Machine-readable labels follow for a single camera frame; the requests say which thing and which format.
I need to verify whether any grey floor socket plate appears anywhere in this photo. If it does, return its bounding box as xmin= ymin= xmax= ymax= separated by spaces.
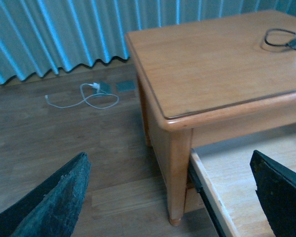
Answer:
xmin=116 ymin=80 xmax=136 ymax=93

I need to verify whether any wooden nightstand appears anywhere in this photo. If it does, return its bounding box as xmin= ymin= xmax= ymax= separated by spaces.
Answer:
xmin=125 ymin=10 xmax=296 ymax=226

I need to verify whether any black usb cable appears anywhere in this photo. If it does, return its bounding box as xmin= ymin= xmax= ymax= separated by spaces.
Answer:
xmin=264 ymin=28 xmax=296 ymax=47

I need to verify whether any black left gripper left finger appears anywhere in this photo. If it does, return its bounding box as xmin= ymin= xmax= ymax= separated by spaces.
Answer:
xmin=0 ymin=152 xmax=91 ymax=237

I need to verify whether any open floor socket cover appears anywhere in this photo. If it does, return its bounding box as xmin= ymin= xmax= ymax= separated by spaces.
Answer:
xmin=92 ymin=81 xmax=111 ymax=96

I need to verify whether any wooden drawer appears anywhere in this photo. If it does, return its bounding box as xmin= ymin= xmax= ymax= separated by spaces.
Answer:
xmin=190 ymin=123 xmax=296 ymax=237

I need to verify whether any grey pleated curtain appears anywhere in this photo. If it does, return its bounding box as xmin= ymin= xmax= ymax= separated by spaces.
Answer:
xmin=0 ymin=0 xmax=296 ymax=85

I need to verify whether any white charger cable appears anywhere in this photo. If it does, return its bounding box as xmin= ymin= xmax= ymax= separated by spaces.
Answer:
xmin=44 ymin=82 xmax=120 ymax=109

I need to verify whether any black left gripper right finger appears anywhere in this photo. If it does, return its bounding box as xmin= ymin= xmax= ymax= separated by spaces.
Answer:
xmin=250 ymin=150 xmax=296 ymax=237

